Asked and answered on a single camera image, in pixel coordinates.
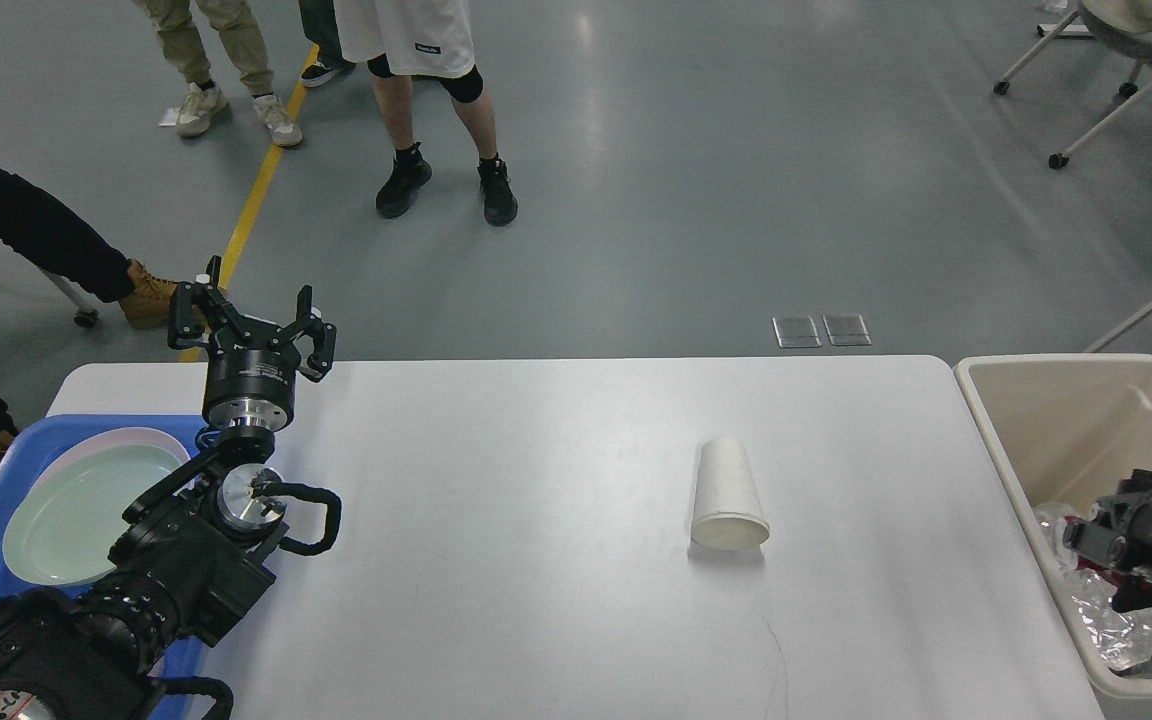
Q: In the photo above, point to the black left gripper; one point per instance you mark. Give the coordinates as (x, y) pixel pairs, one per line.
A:
(247, 385)

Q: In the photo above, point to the green plate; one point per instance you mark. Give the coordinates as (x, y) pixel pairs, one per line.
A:
(62, 532)

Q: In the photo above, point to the silver foil sheet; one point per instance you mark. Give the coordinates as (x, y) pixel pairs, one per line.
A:
(1123, 639)

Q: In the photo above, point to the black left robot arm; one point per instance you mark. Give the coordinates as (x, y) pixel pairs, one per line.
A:
(287, 516)

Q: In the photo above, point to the pink plate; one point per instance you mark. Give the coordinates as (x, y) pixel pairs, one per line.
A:
(116, 438)

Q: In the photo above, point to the seated person tan boots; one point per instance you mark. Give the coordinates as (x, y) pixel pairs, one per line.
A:
(46, 232)

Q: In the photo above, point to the blue plastic tray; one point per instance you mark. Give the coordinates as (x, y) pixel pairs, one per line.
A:
(89, 652)

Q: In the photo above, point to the metal floor socket plate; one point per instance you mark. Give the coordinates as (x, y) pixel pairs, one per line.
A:
(809, 331)

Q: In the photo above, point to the beige plastic bin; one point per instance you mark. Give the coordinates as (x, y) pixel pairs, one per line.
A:
(1064, 428)

